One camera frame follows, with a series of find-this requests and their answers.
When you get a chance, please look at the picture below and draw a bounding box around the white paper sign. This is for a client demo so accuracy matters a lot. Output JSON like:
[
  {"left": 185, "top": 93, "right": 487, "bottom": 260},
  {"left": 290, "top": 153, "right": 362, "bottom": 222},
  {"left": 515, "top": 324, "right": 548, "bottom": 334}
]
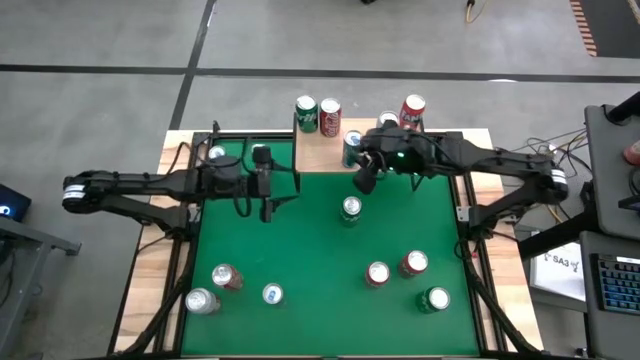
[{"left": 528, "top": 242, "right": 587, "bottom": 303}]

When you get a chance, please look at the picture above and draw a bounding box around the green Sprite can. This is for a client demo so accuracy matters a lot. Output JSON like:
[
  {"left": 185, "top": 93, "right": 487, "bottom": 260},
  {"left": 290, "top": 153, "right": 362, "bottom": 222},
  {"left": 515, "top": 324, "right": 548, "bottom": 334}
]
[
  {"left": 415, "top": 286, "right": 452, "bottom": 315},
  {"left": 294, "top": 94, "right": 320, "bottom": 134},
  {"left": 340, "top": 195, "right": 364, "bottom": 227}
]

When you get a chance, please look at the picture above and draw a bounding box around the black metal table frame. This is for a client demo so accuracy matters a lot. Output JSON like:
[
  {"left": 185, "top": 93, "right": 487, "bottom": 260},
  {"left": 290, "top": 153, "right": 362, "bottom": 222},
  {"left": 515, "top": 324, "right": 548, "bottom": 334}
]
[{"left": 107, "top": 119, "right": 546, "bottom": 360}]

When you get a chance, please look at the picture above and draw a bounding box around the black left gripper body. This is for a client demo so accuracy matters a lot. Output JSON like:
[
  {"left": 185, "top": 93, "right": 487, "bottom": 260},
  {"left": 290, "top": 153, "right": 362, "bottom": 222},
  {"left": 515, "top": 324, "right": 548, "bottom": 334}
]
[{"left": 244, "top": 144, "right": 275, "bottom": 224}]

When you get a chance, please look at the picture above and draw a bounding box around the wooden shelf black metal frame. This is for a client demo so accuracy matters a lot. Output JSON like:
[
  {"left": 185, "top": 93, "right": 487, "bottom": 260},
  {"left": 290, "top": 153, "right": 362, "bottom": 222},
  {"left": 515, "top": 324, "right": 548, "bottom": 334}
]
[{"left": 292, "top": 112, "right": 431, "bottom": 194}]

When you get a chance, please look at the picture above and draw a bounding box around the grey metal desk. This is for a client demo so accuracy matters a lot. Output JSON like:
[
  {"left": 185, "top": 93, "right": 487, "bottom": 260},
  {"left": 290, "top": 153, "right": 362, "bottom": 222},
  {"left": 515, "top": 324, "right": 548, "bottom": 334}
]
[{"left": 0, "top": 215, "right": 83, "bottom": 359}]

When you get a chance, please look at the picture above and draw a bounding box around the red round object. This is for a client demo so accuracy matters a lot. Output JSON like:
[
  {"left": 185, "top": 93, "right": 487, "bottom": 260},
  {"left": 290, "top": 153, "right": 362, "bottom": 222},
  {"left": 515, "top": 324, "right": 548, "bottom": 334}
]
[{"left": 622, "top": 139, "right": 640, "bottom": 167}]

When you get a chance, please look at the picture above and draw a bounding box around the red Fanta strawberry can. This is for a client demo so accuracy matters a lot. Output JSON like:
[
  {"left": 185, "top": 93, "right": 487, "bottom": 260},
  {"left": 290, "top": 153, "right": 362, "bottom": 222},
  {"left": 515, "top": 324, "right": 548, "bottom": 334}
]
[
  {"left": 398, "top": 249, "right": 430, "bottom": 280},
  {"left": 398, "top": 93, "right": 427, "bottom": 132},
  {"left": 364, "top": 260, "right": 392, "bottom": 289}
]

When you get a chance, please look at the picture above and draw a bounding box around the tangled floor cable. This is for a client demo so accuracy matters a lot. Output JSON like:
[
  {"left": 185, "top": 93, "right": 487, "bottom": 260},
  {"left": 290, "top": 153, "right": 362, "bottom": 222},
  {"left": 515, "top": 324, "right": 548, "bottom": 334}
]
[{"left": 499, "top": 128, "right": 594, "bottom": 224}]

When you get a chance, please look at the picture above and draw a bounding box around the black mat red striped edge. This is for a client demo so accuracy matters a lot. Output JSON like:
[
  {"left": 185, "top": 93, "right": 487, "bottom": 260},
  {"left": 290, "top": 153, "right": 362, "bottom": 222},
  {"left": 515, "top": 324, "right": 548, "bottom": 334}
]
[{"left": 568, "top": 0, "right": 640, "bottom": 59}]

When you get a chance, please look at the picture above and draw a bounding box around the black pole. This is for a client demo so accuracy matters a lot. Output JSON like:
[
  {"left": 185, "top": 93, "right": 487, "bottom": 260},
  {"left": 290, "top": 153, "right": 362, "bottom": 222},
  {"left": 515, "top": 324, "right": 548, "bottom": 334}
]
[{"left": 604, "top": 91, "right": 640, "bottom": 126}]

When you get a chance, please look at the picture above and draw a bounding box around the silver soda can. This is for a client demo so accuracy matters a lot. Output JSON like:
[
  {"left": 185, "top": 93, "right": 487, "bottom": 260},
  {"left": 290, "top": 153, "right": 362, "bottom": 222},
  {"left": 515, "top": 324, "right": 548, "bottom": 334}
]
[{"left": 184, "top": 287, "right": 222, "bottom": 316}]

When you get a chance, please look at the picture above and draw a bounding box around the black desk support bar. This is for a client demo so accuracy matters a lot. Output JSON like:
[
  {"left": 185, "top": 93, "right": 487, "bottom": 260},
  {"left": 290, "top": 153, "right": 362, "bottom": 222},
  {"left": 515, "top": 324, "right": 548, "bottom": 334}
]
[{"left": 517, "top": 209, "right": 601, "bottom": 261}]

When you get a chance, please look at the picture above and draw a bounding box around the black sleeved cable bundle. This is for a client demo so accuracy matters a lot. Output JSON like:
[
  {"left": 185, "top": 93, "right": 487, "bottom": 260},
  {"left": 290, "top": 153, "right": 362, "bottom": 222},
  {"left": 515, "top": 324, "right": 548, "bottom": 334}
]
[
  {"left": 117, "top": 234, "right": 199, "bottom": 357},
  {"left": 457, "top": 239, "right": 534, "bottom": 356}
]

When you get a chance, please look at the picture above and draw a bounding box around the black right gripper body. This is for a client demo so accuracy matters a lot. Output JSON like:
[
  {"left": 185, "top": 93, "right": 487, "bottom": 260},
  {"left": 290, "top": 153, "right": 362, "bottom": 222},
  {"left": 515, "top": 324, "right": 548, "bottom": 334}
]
[{"left": 353, "top": 127, "right": 426, "bottom": 196}]

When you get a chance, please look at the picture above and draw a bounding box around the backlit computer keyboard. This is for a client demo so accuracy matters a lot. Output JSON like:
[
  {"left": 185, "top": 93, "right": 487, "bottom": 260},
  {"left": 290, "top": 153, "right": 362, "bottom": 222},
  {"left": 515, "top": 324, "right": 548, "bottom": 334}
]
[{"left": 592, "top": 253, "right": 640, "bottom": 316}]

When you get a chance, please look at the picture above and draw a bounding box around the yellow floor cable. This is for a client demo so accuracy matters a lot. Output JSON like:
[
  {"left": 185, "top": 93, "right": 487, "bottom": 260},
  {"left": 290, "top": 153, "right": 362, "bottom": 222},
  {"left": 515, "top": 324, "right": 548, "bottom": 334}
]
[{"left": 463, "top": 0, "right": 484, "bottom": 25}]

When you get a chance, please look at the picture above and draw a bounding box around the white pink soda can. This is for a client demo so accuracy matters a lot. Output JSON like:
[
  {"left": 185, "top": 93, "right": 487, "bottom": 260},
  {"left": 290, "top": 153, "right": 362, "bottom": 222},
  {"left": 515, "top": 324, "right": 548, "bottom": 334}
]
[{"left": 375, "top": 109, "right": 401, "bottom": 130}]

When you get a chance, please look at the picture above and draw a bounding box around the grey side table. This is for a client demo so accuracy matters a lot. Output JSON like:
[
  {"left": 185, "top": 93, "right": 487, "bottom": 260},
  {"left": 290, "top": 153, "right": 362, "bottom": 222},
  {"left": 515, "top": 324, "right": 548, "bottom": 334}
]
[{"left": 582, "top": 102, "right": 640, "bottom": 241}]

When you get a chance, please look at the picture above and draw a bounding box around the black computer tower blue light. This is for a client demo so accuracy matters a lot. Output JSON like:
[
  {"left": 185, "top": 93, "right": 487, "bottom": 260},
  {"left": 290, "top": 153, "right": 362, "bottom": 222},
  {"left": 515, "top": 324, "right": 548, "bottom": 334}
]
[{"left": 0, "top": 183, "right": 32, "bottom": 224}]

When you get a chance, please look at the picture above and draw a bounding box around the grey keyboard desk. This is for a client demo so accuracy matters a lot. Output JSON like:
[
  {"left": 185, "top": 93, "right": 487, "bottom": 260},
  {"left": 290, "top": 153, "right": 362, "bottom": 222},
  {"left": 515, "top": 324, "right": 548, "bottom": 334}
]
[{"left": 579, "top": 230, "right": 640, "bottom": 360}]

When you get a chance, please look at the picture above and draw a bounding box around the green table mat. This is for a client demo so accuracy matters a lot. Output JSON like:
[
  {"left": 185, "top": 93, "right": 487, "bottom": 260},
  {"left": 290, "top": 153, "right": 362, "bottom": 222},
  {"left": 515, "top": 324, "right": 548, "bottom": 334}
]
[{"left": 180, "top": 138, "right": 481, "bottom": 357}]

